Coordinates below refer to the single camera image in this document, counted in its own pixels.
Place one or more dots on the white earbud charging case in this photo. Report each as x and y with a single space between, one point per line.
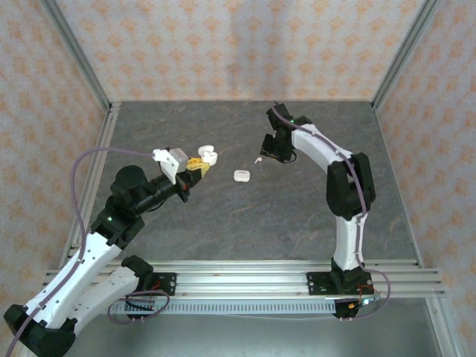
241 176
209 157

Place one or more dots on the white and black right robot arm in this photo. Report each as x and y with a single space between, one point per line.
312 141

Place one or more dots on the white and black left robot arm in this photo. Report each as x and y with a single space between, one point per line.
93 275

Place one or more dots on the white closed earbud charging case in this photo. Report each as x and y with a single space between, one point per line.
241 176

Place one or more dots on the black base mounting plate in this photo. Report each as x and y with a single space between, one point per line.
169 284
316 284

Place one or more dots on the small circuit board green LED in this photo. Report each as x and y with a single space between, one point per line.
366 301

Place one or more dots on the aluminium frame profile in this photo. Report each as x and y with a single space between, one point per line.
442 334
80 56
106 130
403 56

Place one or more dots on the aluminium mounting rail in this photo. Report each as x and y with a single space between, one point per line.
241 286

